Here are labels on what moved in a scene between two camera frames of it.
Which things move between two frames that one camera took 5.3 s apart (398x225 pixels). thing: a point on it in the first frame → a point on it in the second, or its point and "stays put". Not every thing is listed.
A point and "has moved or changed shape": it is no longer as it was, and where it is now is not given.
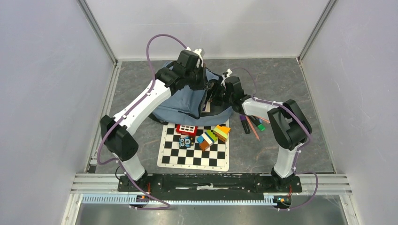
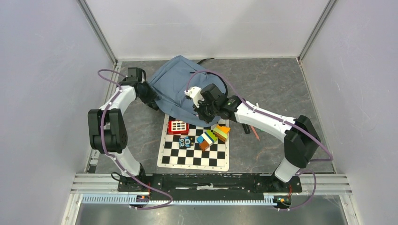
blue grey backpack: [186, 103] has moved or changed shape
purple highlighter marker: [245, 124] stays put
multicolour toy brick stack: [209, 138] stays put
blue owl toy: [187, 141] stays put
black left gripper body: [196, 79] → [148, 94]
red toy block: [187, 130] → [178, 127]
